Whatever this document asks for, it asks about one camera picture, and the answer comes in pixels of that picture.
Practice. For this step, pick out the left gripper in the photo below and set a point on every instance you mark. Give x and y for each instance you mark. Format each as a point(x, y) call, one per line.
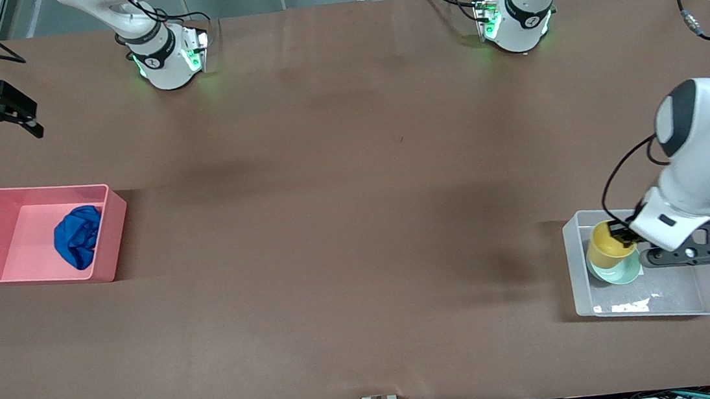
point(624, 236)

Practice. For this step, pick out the yellow cup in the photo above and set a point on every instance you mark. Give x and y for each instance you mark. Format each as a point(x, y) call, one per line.
point(606, 248)

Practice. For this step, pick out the green ceramic bowl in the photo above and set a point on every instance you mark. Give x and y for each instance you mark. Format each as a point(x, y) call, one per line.
point(623, 276)

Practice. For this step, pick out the blue cloth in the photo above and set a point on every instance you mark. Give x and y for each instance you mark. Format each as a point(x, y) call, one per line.
point(79, 239)

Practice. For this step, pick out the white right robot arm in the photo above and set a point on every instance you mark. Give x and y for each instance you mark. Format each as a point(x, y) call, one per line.
point(166, 68)

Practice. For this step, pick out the torn white sticker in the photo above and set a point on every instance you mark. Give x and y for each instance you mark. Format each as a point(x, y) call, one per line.
point(626, 307)

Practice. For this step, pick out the clear plastic bin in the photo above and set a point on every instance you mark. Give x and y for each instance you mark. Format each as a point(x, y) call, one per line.
point(676, 292)

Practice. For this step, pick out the pink plastic bin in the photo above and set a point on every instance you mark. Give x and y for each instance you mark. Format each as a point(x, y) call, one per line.
point(13, 239)

